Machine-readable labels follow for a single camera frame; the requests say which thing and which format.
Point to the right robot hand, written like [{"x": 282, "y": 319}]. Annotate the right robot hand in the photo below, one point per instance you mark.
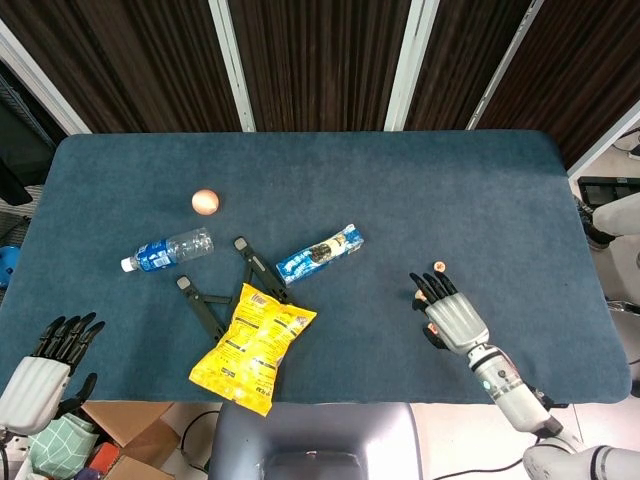
[{"x": 457, "y": 320}]

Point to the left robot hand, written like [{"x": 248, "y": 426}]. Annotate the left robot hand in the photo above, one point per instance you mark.
[{"x": 32, "y": 395}]

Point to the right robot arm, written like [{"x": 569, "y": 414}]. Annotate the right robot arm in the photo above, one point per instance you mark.
[{"x": 510, "y": 395}]

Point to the small orange ball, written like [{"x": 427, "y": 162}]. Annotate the small orange ball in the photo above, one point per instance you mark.
[{"x": 205, "y": 202}]

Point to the green checked bag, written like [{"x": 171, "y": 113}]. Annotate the green checked bag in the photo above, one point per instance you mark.
[{"x": 62, "y": 445}]

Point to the red packet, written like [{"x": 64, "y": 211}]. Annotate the red packet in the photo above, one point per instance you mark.
[{"x": 105, "y": 457}]

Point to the brown cardboard box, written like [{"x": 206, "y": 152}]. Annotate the brown cardboard box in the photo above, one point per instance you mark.
[{"x": 130, "y": 425}]

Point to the blue plastic object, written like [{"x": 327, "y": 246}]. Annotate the blue plastic object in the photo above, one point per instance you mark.
[{"x": 7, "y": 265}]

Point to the blue cookie box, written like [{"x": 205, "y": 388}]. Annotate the blue cookie box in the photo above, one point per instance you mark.
[{"x": 310, "y": 260}]

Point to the dark sneaker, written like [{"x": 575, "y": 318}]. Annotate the dark sneaker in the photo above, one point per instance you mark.
[{"x": 592, "y": 222}]

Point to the blue felt table cover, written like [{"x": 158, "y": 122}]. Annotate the blue felt table cover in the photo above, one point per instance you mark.
[{"x": 350, "y": 175}]

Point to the blue-grey robot torso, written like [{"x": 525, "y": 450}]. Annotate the blue-grey robot torso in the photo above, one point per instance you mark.
[{"x": 310, "y": 435}]

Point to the person's light trouser leg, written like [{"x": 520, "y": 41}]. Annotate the person's light trouser leg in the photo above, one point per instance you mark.
[{"x": 620, "y": 212}]

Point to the clear bottle blue label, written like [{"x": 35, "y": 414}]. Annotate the clear bottle blue label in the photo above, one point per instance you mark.
[{"x": 165, "y": 251}]

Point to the black equipment case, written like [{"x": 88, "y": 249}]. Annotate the black equipment case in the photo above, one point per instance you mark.
[{"x": 607, "y": 187}]

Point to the black folding stand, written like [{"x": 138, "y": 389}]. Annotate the black folding stand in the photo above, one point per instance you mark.
[{"x": 260, "y": 267}]

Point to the yellow snack bag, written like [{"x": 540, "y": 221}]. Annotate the yellow snack bag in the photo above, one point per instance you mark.
[{"x": 250, "y": 350}]

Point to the black office chair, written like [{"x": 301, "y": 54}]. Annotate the black office chair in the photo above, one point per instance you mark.
[{"x": 20, "y": 140}]

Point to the white partition post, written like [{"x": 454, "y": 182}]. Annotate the white partition post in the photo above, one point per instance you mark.
[
  {"x": 410, "y": 65},
  {"x": 232, "y": 65},
  {"x": 502, "y": 70},
  {"x": 45, "y": 85}
]

